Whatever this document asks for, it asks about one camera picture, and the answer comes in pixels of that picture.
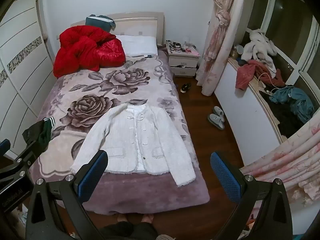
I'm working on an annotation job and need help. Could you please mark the white shelf rack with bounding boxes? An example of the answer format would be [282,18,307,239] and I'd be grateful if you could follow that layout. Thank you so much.
[247,0,320,85]

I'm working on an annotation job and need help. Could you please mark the floral plush blanket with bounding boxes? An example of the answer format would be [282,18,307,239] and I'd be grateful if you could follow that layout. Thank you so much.
[29,55,210,215]

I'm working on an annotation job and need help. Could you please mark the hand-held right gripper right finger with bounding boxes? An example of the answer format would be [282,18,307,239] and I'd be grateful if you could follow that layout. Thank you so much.
[210,151,293,240]

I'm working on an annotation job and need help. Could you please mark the pink floral curtain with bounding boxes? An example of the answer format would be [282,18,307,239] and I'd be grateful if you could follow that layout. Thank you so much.
[240,120,320,205]

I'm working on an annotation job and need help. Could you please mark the dark green striped garment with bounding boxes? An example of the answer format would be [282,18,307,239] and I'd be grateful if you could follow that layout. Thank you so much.
[22,117,55,155]

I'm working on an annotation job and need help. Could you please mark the white plush garment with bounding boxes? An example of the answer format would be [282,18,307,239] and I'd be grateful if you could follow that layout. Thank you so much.
[242,29,277,65]

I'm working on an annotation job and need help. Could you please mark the white pillow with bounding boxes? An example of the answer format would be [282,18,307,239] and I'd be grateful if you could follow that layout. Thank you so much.
[115,35,158,57]

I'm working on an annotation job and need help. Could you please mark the white nightstand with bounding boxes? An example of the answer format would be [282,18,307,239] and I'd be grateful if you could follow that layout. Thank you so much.
[167,47,200,78]

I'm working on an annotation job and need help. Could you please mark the teal garment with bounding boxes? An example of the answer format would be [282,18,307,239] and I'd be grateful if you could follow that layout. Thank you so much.
[269,86,314,123]

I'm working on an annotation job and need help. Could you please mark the white cable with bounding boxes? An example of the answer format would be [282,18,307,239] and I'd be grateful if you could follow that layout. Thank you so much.
[257,73,278,90]

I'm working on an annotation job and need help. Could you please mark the white wardrobe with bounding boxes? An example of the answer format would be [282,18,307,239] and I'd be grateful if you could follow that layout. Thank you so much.
[0,0,57,155]

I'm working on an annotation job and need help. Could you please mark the grey slipper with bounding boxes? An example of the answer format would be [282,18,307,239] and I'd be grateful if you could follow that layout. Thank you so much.
[213,106,225,120]
[208,114,225,130]

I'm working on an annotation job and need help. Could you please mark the red jacket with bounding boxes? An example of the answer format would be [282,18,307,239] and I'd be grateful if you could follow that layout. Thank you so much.
[53,26,126,78]

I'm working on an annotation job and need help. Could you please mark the beige bed headboard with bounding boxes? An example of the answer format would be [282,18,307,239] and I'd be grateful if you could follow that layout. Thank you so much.
[71,12,167,46]

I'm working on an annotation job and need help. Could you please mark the red garment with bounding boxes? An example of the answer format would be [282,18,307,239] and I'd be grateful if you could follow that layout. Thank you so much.
[235,60,285,90]

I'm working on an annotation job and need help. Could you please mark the white knitted jacket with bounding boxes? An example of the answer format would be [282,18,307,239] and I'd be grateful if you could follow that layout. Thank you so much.
[70,103,197,187]

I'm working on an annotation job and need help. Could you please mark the dark teal bag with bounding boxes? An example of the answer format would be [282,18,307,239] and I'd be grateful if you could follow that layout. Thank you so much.
[85,14,117,32]

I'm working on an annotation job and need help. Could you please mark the person's legs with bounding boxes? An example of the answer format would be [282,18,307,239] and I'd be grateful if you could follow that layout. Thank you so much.
[100,215,170,240]

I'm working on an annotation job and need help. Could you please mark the black garment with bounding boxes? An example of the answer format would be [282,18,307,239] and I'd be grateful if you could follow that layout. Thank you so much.
[265,90,304,138]

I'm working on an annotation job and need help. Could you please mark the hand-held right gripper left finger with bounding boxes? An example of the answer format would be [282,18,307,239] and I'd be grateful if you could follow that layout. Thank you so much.
[25,150,109,240]

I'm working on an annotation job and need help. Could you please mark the pink tied curtain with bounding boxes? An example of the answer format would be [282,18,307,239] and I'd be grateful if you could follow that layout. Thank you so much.
[196,0,244,96]

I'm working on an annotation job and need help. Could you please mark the white window ledge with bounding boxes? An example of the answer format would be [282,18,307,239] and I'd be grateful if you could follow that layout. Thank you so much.
[214,57,283,167]

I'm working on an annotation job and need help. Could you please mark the clutter of small toiletries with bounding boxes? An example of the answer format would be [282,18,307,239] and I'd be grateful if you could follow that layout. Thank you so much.
[165,40,200,55]

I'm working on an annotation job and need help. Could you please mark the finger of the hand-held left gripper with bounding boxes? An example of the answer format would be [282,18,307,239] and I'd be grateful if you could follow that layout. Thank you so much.
[0,141,45,180]
[0,139,12,157]

